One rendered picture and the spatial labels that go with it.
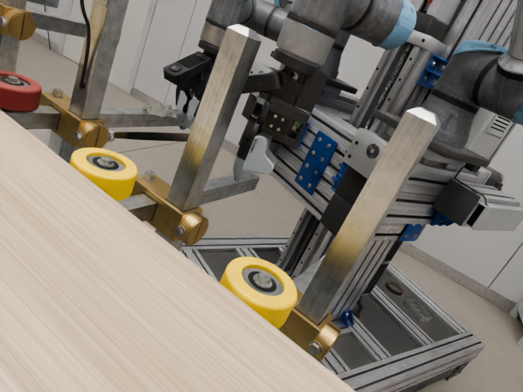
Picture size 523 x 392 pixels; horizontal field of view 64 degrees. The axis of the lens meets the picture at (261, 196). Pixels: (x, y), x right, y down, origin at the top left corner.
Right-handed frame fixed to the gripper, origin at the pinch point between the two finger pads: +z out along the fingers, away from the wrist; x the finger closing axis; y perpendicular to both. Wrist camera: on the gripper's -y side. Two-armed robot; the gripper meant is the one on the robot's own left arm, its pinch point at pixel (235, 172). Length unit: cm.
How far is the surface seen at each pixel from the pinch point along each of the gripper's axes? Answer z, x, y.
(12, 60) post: 3, 11, -50
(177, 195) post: 4.1, -8.4, -5.7
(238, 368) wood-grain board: -0.1, -38.3, 10.4
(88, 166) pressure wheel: -0.7, -20.4, -14.0
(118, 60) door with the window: 67, 310, -175
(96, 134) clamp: 4.6, 0.4, -24.2
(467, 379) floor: 91, 113, 131
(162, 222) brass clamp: 8.9, -8.9, -6.4
